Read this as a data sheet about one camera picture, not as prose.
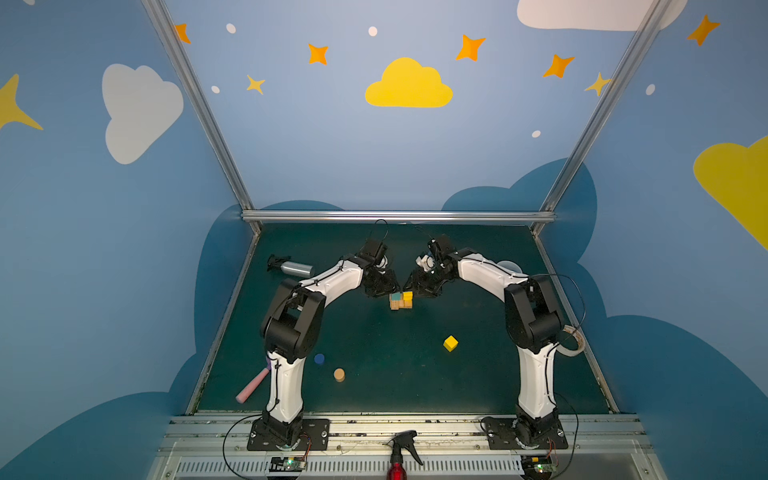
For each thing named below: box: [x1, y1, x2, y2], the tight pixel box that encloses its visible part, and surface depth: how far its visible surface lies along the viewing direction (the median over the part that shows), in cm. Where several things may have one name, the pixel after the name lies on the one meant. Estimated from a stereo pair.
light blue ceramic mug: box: [496, 260, 523, 274], surface depth 102 cm
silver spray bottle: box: [266, 254, 315, 278], surface depth 106 cm
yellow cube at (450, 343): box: [443, 335, 459, 352], surface depth 90 cm
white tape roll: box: [556, 325, 585, 357], surface depth 90 cm
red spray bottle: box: [382, 430, 423, 480], surface depth 71 cm
